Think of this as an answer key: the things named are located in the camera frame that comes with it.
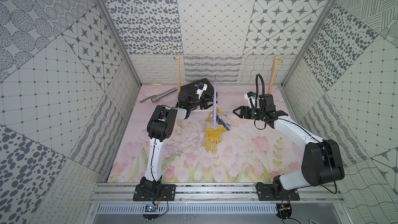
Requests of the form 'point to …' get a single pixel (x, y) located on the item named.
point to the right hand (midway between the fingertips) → (238, 113)
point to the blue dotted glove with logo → (223, 121)
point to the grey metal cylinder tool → (154, 98)
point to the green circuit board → (151, 208)
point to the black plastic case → (192, 88)
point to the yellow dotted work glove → (212, 136)
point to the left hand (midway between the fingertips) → (221, 104)
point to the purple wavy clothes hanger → (214, 102)
